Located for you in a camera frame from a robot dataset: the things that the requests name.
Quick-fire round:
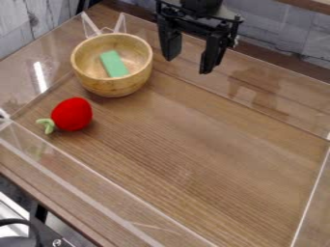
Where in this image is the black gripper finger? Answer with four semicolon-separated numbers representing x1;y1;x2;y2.
200;32;228;74
158;15;182;61

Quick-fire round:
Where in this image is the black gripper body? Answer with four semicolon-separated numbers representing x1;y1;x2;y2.
156;0;243;36

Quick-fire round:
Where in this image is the red plush strawberry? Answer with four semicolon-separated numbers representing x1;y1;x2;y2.
36;97;92;134

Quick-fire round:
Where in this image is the wooden bowl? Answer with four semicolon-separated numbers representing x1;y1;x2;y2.
71;33;154;97

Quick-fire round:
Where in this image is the green rectangular block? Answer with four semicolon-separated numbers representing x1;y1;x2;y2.
99;50;128;77

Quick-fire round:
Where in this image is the clear acrylic table barrier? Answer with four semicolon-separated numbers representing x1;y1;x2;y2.
0;19;330;247

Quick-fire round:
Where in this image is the black table leg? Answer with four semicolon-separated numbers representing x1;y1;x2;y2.
29;201;48;224

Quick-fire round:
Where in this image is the black cable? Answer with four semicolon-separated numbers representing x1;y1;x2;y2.
0;217;44;247

